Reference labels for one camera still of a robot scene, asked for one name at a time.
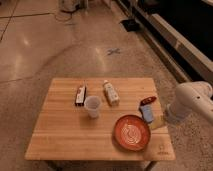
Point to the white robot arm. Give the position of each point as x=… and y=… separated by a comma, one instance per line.
x=190, y=97

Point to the white lying bottle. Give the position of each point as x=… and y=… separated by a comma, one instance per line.
x=111, y=94

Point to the clear plastic cup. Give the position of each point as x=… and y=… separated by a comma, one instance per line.
x=92, y=106

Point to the red white snack box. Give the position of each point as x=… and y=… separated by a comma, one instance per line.
x=80, y=95

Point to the wooden table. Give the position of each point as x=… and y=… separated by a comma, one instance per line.
x=65, y=132

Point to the blue sponge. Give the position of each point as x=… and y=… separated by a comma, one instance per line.
x=147, y=113

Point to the yellow sponge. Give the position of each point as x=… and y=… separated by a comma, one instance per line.
x=158, y=122

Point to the black floor mat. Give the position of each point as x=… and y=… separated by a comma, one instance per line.
x=130, y=25

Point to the white machine base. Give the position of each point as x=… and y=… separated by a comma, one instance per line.
x=72, y=5

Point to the grey wall ledge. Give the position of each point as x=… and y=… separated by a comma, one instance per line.
x=182, y=28

